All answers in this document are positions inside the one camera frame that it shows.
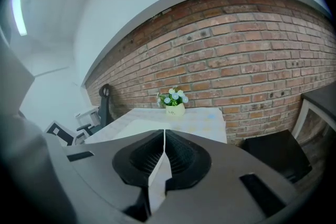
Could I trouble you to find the potted white and blue flowers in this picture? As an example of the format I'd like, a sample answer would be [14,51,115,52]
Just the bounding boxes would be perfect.
[156,88,189,117]

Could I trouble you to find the white-framed dark-topped cabinet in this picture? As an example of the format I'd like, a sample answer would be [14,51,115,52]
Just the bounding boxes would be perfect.
[290,85,336,146]

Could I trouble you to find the black box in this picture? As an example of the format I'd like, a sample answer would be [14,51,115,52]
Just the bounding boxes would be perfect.
[240,129,313,184]

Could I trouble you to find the white background desk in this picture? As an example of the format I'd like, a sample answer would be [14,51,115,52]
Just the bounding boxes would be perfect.
[75,106,101,128]

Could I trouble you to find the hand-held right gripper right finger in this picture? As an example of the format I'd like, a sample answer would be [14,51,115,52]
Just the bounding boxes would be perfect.
[151,129,300,224]

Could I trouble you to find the long ceiling light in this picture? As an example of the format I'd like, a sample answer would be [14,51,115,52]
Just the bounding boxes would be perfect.
[11,0,28,37]

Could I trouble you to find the table with pale patterned cloth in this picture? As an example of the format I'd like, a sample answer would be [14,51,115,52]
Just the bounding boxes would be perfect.
[83,107,228,145]

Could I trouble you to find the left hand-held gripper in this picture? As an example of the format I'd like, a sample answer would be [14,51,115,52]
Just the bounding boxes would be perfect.
[44,120,78,147]

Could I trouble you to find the black office chair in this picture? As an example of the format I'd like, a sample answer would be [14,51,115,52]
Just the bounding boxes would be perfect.
[76,83,115,140]

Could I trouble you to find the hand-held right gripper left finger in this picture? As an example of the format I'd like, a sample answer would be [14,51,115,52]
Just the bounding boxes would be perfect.
[62,129,165,223]

